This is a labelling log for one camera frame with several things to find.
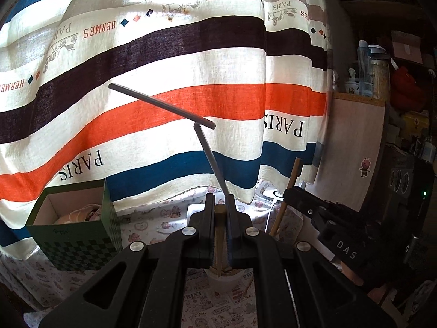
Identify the clear blue bottle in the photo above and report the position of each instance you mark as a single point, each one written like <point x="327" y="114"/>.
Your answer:
<point x="364" y="71"/>

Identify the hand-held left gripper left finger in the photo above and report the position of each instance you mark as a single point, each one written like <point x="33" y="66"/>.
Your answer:
<point x="209" y="218"/>

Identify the red bag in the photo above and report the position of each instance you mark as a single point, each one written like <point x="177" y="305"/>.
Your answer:
<point x="408" y="88"/>

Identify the person's right hand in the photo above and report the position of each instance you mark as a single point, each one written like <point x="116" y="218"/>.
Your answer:
<point x="375" y="290"/>

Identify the cartoon pig sticker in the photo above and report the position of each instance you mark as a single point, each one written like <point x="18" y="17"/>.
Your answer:
<point x="365" y="167"/>

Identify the translucent white plastic cup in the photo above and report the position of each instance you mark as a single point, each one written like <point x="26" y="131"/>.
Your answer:
<point x="222" y="285"/>

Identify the beige board panel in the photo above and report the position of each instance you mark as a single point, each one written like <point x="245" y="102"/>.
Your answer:
<point x="351" y="136"/>

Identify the white figurine mug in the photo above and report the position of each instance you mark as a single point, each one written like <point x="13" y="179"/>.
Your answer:
<point x="351" y="83"/>

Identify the white desk lamp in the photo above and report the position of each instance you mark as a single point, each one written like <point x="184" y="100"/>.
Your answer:
<point x="164" y="106"/>

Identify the clear bottle with dark cap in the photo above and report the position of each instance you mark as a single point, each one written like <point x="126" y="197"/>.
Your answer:
<point x="379" y="75"/>

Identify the black speaker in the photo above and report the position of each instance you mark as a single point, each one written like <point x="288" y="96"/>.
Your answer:
<point x="399" y="164"/>

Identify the pink cardboard box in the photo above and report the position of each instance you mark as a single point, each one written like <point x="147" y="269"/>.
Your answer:
<point x="406" y="46"/>

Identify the yellow box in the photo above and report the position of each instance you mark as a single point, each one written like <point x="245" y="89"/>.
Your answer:
<point x="416" y="121"/>

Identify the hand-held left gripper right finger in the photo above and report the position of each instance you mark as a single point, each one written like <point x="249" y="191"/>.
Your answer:
<point x="230" y="232"/>

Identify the striped curtain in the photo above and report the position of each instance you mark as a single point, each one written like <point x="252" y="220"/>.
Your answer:
<point x="136" y="58"/>

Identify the green checkered box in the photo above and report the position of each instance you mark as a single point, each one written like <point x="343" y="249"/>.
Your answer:
<point x="78" y="242"/>

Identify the white charger device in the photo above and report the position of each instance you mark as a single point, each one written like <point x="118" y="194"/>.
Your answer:
<point x="273" y="196"/>

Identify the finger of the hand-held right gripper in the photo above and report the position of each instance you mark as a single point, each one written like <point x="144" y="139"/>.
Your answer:
<point x="300" y="200"/>

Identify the cartoon printed tablecloth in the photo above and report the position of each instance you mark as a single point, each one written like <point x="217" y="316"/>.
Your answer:
<point x="153" y="218"/>

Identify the pink white cloth bundle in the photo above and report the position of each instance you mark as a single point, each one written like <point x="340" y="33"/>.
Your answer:
<point x="82" y="213"/>

